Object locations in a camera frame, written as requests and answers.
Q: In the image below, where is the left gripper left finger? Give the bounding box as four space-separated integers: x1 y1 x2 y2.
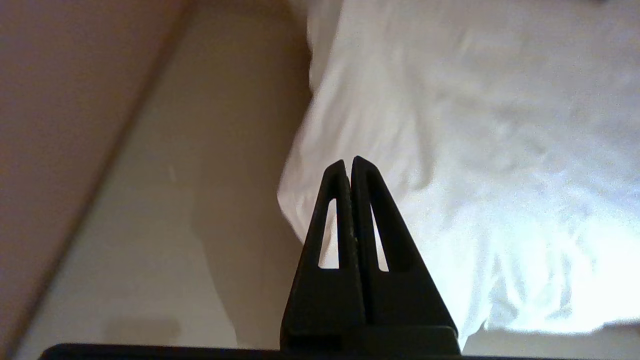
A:
279 159 367 351

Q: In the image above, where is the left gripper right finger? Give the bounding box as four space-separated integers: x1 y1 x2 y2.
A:
351 155 461 355

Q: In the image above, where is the white duvet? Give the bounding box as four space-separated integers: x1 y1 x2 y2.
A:
276 0 640 349

